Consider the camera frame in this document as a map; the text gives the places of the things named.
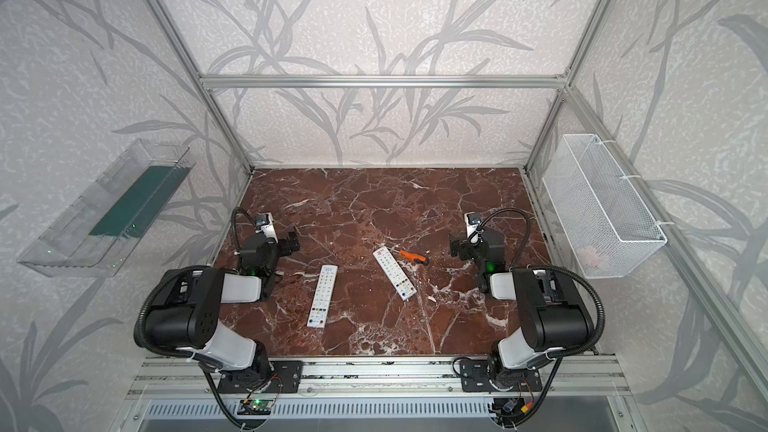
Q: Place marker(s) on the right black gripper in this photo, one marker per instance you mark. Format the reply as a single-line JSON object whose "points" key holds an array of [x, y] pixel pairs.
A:
{"points": [[465, 246]]}

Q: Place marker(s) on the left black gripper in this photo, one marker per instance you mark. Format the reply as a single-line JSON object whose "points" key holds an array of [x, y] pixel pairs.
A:
{"points": [[285, 243]]}

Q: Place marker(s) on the orange handled screwdriver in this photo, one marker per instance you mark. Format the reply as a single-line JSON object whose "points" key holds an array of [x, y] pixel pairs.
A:
{"points": [[410, 257]]}

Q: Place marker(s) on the white remote control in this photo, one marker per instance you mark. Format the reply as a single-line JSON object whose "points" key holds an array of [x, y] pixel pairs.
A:
{"points": [[391, 268]]}

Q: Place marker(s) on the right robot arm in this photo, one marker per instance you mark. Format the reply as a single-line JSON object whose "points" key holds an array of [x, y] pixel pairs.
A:
{"points": [[560, 314]]}

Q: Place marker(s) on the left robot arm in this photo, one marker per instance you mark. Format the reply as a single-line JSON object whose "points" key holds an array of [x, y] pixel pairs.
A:
{"points": [[181, 315]]}

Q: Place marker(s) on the white remote with coloured buttons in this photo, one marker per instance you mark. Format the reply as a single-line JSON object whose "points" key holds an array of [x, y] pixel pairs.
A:
{"points": [[322, 297]]}

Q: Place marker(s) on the pink object in basket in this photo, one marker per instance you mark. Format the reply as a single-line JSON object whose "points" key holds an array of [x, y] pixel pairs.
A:
{"points": [[590, 256]]}

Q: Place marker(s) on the right base wiring connector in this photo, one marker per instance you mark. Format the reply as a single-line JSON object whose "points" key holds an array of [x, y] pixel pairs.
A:
{"points": [[511, 407]]}

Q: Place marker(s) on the green lit circuit board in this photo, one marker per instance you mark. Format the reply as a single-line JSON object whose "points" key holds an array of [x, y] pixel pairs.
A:
{"points": [[255, 407]]}

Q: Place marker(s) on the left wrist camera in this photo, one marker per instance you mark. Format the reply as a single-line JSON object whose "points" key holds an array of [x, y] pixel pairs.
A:
{"points": [[264, 223]]}

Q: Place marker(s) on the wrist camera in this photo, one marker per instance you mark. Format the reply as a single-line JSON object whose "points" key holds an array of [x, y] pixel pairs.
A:
{"points": [[473, 221], [264, 223]]}

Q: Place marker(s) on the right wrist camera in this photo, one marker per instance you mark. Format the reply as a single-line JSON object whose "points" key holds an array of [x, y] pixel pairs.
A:
{"points": [[473, 221]]}

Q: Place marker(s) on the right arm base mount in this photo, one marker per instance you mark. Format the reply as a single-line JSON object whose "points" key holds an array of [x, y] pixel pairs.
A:
{"points": [[479, 375]]}

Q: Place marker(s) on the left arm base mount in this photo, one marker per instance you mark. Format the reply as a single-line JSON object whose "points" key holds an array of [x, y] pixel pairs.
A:
{"points": [[282, 376]]}

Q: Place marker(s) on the white wire mesh basket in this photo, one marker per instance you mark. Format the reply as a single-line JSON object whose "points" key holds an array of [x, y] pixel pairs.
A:
{"points": [[597, 205]]}

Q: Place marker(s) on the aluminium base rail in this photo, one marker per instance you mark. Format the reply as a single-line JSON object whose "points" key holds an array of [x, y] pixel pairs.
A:
{"points": [[381, 376]]}

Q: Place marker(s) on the clear plastic wall bin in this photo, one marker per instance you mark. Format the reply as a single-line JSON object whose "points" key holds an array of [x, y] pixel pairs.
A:
{"points": [[95, 235]]}

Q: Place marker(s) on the aluminium cage frame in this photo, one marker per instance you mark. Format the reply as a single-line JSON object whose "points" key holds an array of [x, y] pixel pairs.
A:
{"points": [[742, 343]]}

